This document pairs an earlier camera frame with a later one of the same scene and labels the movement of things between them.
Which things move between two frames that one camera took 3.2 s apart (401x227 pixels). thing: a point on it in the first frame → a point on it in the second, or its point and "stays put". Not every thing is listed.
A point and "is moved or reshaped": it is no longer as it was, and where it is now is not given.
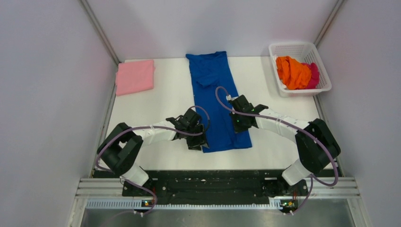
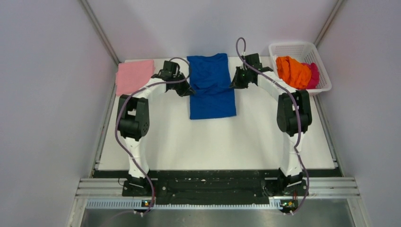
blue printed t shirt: x=210 y=71 is moved or reshaped
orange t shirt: x=294 y=74 stays put
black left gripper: x=195 y=144 → x=186 y=90
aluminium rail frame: x=347 y=188 stays put
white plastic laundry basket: x=303 y=53 stays put
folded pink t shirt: x=134 y=76 stays put
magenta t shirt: x=314 y=77 stays put
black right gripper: x=237 y=128 → x=236 y=83
